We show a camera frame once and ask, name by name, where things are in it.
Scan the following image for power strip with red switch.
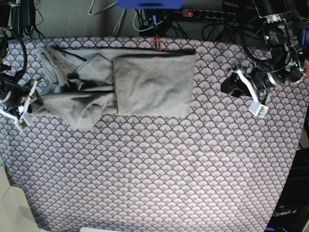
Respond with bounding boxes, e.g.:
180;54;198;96
181;9;236;21

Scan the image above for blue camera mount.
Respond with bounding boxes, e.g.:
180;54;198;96
117;0;184;9

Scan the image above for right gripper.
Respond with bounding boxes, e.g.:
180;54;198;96
0;78;44;120

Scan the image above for grey T-shirt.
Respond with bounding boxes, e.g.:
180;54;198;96
32;47;196;129

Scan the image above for black OpenArm box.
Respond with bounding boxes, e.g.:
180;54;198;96
265;148;309;232

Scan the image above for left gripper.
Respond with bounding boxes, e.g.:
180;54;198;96
221;65;285;105

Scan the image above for patterned tablecloth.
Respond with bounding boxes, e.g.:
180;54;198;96
0;38;309;232

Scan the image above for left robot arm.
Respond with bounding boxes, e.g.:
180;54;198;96
221;0;305;104

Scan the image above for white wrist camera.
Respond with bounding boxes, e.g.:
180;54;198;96
248;101;269;118
14;115;31;131

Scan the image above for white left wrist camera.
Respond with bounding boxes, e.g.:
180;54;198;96
248;101;269;118

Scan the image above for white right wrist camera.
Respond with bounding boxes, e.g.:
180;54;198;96
14;115;31;131

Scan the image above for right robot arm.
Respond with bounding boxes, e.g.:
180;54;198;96
0;28;43;124

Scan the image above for red side clamp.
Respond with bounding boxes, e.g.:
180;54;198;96
306;61;309;78

